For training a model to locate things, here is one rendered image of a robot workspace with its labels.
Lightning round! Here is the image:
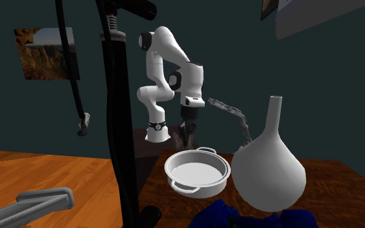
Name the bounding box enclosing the canyon landscape wall picture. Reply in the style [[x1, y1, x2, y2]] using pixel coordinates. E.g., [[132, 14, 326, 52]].
[[13, 27, 82, 81]]

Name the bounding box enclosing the grey twisted branch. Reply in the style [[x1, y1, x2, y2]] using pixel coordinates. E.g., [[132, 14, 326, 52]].
[[207, 97, 253, 150]]

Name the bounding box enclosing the dark blue crumpled cloth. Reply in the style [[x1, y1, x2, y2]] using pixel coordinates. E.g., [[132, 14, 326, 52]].
[[187, 198, 321, 228]]

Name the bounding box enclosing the dark robot stand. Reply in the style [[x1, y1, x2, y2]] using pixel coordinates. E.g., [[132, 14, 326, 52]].
[[132, 127, 187, 159]]

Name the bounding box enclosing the white pan with two handles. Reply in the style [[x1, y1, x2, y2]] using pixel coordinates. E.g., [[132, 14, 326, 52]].
[[163, 146, 232, 200]]

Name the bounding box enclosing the grey angular bar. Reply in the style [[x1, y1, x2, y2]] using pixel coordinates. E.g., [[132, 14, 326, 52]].
[[0, 187, 76, 228]]

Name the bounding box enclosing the white long-necked vase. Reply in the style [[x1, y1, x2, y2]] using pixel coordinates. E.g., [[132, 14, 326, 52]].
[[230, 95, 307, 212]]

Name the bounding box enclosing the black floor pump with hose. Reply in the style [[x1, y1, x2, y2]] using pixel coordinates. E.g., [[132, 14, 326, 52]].
[[54, 0, 163, 228]]

